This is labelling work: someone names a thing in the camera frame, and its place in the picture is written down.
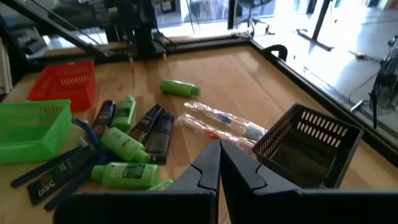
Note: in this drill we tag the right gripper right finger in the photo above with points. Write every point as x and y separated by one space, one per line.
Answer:
280 205

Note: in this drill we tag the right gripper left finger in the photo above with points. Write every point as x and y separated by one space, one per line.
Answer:
186 205

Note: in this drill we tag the black tube red print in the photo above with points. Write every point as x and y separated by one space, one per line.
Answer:
104 118
159 140
144 124

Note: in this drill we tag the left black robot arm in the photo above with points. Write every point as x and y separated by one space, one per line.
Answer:
141 31

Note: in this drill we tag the black plastic basket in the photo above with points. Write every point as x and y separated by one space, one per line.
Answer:
298 161

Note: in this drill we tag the red plastic basket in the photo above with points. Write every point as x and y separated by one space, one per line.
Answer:
81 99

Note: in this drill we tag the black floor fan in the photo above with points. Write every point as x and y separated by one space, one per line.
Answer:
387 84

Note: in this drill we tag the green plastic basket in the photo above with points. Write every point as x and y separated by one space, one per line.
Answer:
31 146

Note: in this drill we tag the black desk leg stand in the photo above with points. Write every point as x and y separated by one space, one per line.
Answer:
320 18

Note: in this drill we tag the office chair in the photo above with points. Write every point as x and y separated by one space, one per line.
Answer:
248 2

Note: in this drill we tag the pale board stack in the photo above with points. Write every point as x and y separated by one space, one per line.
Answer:
4 68

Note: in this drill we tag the black metal rig frame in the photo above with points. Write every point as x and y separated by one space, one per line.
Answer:
211 43

